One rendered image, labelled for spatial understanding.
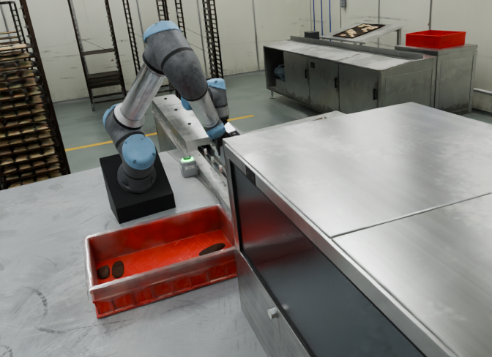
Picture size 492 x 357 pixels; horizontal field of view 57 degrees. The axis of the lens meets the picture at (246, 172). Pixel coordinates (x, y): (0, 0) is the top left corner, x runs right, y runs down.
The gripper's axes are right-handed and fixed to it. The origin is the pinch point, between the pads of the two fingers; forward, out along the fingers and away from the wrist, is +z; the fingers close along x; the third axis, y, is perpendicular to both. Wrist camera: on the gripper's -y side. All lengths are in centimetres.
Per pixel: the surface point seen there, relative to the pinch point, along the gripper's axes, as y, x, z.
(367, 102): 132, -255, 48
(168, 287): -51, 58, 8
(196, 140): 44.1, -10.1, 1.7
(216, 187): -4.8, 10.7, 7.2
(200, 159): 29.7, -2.6, 7.0
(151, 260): -30, 54, 11
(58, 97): 703, -102, 75
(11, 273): -2, 91, 11
